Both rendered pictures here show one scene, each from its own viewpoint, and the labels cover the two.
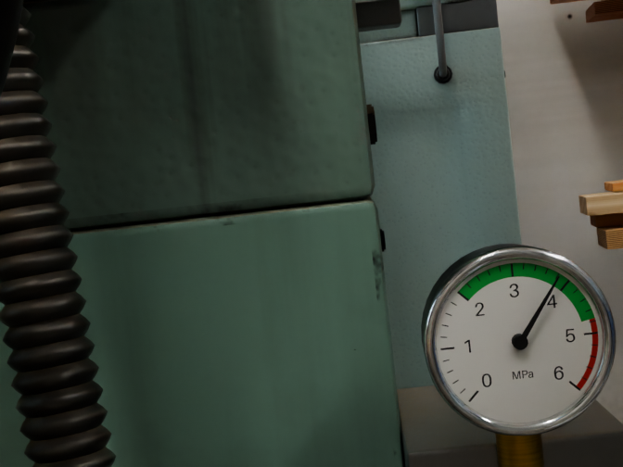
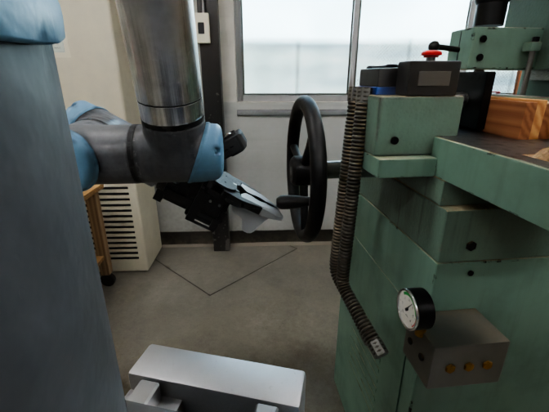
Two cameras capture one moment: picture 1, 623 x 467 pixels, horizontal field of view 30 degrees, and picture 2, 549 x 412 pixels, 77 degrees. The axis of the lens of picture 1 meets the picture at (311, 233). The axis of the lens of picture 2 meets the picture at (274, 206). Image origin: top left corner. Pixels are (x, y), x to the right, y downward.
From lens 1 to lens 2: 54 cm
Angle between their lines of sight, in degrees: 81
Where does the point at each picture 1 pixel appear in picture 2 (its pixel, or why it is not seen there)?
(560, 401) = (409, 325)
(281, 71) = (431, 226)
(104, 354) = (400, 257)
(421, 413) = (446, 313)
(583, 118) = not seen: outside the picture
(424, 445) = not seen: hidden behind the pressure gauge
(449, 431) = not seen: hidden behind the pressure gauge
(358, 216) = (434, 265)
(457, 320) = (402, 296)
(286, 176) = (427, 247)
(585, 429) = (434, 340)
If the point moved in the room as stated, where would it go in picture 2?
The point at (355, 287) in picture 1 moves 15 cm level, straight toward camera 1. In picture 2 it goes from (430, 278) to (341, 284)
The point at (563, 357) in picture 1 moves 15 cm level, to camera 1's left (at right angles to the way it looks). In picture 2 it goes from (411, 319) to (369, 266)
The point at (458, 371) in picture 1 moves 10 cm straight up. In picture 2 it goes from (400, 305) to (409, 248)
